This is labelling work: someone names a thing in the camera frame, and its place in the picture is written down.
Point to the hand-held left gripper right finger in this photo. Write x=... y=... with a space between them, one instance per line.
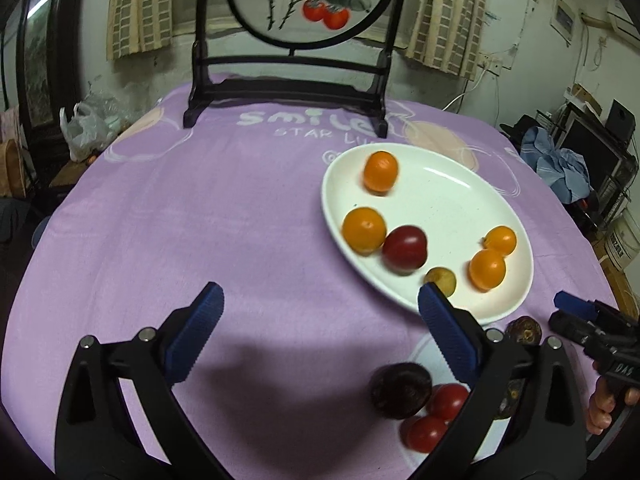
x=450 y=332

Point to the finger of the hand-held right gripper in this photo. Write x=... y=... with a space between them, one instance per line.
x=575 y=331
x=575 y=304

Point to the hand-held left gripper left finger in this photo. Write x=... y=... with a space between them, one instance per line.
x=192 y=332

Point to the dark purple passion fruit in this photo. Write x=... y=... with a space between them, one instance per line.
x=400 y=390
x=522 y=331

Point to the white oval plate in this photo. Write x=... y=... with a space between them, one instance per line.
x=445 y=205

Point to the person's right hand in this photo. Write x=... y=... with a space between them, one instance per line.
x=600 y=407

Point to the small yellow-brown fruit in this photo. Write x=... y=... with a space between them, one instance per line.
x=442 y=279

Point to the red cherry tomato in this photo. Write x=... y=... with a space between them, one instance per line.
x=425 y=432
x=447 y=401

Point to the orange kumquat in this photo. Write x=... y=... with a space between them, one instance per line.
x=487 y=269
x=500 y=240
x=364 y=229
x=381 y=171

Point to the white plastic bucket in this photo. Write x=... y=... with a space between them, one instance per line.
x=625 y=242

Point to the dark red plum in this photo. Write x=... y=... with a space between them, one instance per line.
x=405 y=249

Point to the purple printed tablecloth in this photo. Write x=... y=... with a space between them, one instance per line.
x=200 y=210

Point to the blue cloth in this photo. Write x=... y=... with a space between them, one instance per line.
x=557 y=162

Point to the grey computer monitor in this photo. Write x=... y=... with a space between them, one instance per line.
x=590 y=147

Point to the cardboard box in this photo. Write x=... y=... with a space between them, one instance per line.
x=586 y=97

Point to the white plastic bag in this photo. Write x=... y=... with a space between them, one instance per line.
x=87 y=127

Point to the dark wooden cabinet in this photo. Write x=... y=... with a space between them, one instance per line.
x=45 y=60

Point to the beige checked curtain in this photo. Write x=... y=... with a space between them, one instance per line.
x=145 y=5
x=450 y=10

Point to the white wall socket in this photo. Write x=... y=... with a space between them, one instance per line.
x=492 y=64

